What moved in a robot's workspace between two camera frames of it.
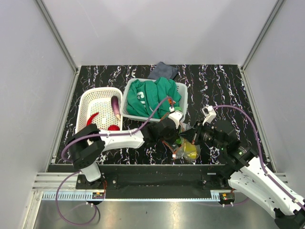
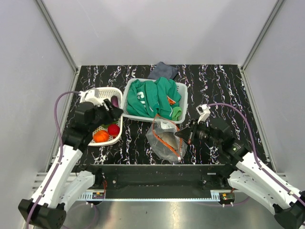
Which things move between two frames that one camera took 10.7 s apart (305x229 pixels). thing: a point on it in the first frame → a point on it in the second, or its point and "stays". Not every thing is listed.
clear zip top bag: [185, 150] → [163, 141]
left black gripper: [174, 136] → [113, 114]
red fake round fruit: [113, 127] stays
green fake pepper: [178, 140] → [106, 125]
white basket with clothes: [153, 100] stays
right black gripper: [189, 134] stays
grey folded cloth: [163, 70] stays
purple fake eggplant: [115, 101] stays
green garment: [145, 97] stays
